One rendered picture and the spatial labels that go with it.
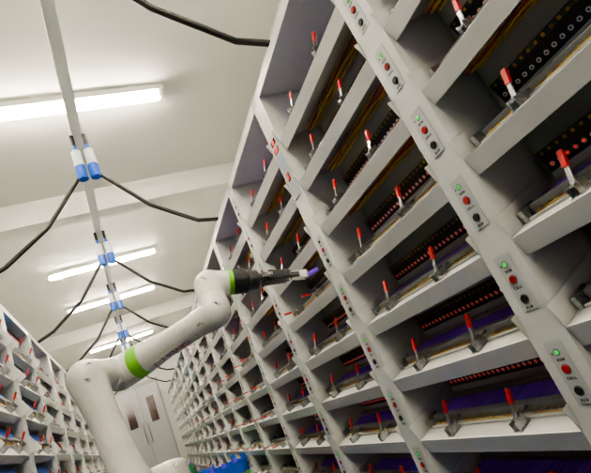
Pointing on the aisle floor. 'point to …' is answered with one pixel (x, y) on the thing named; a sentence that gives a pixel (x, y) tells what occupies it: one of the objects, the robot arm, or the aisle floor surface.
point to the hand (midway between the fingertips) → (297, 275)
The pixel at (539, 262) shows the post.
